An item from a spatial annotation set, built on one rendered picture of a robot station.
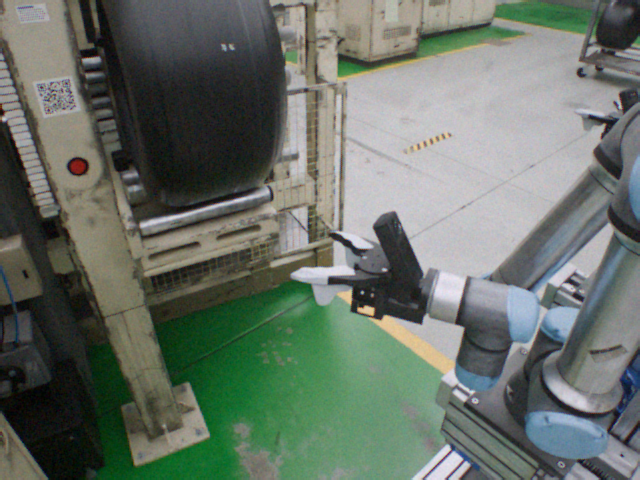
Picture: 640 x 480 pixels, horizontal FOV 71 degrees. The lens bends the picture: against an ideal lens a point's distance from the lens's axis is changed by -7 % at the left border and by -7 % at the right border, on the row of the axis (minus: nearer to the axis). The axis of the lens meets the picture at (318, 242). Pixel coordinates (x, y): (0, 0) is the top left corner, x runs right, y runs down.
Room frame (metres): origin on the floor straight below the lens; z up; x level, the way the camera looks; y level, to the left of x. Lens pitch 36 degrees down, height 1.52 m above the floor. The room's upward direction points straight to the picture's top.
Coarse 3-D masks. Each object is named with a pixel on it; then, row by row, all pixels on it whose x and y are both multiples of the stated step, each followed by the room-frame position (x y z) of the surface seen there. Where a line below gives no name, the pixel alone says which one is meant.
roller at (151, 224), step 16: (240, 192) 1.04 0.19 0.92; (256, 192) 1.04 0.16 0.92; (272, 192) 1.06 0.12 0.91; (176, 208) 0.96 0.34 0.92; (192, 208) 0.97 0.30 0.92; (208, 208) 0.98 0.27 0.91; (224, 208) 0.99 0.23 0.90; (240, 208) 1.01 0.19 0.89; (144, 224) 0.91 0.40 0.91; (160, 224) 0.92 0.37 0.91; (176, 224) 0.94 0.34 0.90
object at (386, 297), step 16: (368, 256) 0.58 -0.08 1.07; (384, 256) 0.58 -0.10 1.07; (368, 272) 0.54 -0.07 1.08; (384, 272) 0.54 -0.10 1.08; (432, 272) 0.53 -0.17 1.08; (352, 288) 0.55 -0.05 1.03; (368, 288) 0.54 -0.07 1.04; (384, 288) 0.52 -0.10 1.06; (400, 288) 0.53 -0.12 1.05; (416, 288) 0.53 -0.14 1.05; (352, 304) 0.54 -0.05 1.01; (368, 304) 0.53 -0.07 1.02; (384, 304) 0.52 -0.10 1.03; (400, 304) 0.53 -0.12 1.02; (416, 304) 0.52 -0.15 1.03; (416, 320) 0.51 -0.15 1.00
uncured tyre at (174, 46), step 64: (128, 0) 0.90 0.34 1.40; (192, 0) 0.92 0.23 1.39; (256, 0) 0.98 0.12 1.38; (128, 64) 0.85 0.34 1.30; (192, 64) 0.86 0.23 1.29; (256, 64) 0.91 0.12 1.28; (128, 128) 1.19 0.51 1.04; (192, 128) 0.83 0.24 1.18; (256, 128) 0.89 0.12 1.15; (192, 192) 0.88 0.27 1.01
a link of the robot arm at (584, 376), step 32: (608, 256) 0.43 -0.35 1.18; (608, 288) 0.41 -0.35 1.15; (576, 320) 0.44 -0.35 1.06; (608, 320) 0.40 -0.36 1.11; (576, 352) 0.42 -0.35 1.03; (608, 352) 0.39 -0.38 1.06; (544, 384) 0.43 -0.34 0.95; (576, 384) 0.40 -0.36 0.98; (608, 384) 0.39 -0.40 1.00; (544, 416) 0.39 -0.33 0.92; (576, 416) 0.38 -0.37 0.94; (608, 416) 0.38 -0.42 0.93; (544, 448) 0.38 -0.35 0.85; (576, 448) 0.36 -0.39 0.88
